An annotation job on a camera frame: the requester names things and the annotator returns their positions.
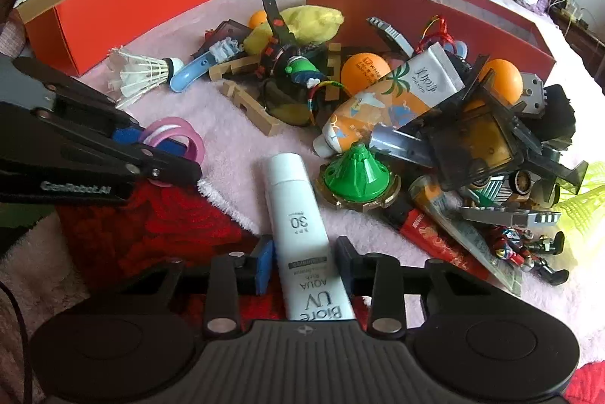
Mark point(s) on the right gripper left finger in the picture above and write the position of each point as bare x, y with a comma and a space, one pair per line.
230, 276

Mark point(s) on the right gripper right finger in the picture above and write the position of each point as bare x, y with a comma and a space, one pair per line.
379, 277

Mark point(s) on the white sunscreen tube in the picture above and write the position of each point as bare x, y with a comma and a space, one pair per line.
312, 288

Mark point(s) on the white feather shuttlecock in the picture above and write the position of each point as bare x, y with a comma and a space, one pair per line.
134, 75

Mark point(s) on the red toothpaste tube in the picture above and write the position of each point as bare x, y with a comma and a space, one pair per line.
419, 228

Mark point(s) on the light blue curved track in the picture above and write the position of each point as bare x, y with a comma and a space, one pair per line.
218, 53

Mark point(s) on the green spinning top toy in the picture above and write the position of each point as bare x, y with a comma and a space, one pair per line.
356, 180

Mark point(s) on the wooden puzzle block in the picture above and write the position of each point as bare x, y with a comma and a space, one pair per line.
256, 114

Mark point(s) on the orange-red cardboard box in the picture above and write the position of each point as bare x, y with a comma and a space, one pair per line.
73, 36

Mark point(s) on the action figure toy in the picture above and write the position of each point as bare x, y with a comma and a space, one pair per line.
523, 250

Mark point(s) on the dark transparent square box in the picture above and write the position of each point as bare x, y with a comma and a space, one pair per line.
228, 28

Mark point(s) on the smoky transparent box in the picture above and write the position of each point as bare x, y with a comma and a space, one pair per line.
482, 134

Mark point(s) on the orange white cream tube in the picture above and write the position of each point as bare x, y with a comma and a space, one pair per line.
409, 91

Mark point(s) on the green small toy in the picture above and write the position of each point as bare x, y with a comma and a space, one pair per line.
301, 71

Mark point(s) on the orange printed ping pong ball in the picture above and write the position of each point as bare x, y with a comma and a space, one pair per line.
362, 70

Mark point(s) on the yellow plush toy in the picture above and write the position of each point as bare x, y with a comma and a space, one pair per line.
310, 24

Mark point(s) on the neon yellow shuttlecock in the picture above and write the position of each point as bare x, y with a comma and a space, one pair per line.
582, 215

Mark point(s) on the orange ball right side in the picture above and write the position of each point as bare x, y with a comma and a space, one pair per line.
507, 80

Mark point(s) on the dark red open box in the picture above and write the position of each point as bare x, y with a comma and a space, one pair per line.
486, 27

